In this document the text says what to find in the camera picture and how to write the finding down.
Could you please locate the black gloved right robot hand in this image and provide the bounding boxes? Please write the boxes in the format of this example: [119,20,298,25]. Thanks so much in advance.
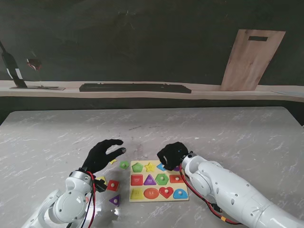
[156,142,190,171]

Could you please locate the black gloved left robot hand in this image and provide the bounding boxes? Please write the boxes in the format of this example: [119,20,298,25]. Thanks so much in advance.
[82,139,127,174]

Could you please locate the orange rectangle puzzle piece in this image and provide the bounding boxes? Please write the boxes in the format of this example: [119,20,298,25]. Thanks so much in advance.
[169,174,186,184]

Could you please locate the green pentagon puzzle piece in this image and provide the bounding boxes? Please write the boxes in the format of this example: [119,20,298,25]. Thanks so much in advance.
[154,172,170,186]

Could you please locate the wooden shape puzzle board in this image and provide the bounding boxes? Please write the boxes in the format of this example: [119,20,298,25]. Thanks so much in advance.
[129,159,190,203]

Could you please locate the red heart puzzle piece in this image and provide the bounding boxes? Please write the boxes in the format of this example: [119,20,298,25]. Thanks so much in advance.
[158,186,174,199]

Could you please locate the blue semicircle puzzle piece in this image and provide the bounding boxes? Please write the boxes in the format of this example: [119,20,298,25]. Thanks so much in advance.
[173,188,189,200]

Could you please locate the red square puzzle piece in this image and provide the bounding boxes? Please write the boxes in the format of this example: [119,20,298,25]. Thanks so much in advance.
[106,180,120,192]

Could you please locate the purple triangle puzzle piece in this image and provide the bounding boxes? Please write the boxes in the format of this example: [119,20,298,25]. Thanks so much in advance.
[109,194,121,208]

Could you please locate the flat wooden coaster board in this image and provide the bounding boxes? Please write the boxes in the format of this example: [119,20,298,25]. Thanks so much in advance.
[9,85,67,91]

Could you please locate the wooden cutting board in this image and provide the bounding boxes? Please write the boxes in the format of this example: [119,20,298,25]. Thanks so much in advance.
[219,29,286,92]

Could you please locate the long wooden shelf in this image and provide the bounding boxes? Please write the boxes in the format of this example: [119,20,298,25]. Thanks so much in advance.
[0,80,304,103]

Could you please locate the long black tray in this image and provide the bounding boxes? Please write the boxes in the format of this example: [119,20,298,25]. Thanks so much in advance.
[79,82,192,94]

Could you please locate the red wine glass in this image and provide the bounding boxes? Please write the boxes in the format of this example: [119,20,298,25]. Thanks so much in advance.
[25,49,46,88]

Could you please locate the dark wine bottle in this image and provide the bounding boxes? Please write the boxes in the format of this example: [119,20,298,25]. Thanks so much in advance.
[0,40,28,88]

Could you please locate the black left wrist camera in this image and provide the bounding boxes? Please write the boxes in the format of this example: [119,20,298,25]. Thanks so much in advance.
[93,178,107,192]

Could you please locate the red right arm cables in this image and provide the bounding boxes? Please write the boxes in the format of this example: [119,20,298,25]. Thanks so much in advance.
[180,163,243,225]

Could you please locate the red arm cables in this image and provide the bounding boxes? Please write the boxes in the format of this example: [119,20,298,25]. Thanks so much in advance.
[180,163,243,225]
[84,171,96,228]

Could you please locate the red left arm cables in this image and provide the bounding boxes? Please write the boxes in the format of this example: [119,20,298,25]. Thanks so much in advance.
[84,171,96,228]

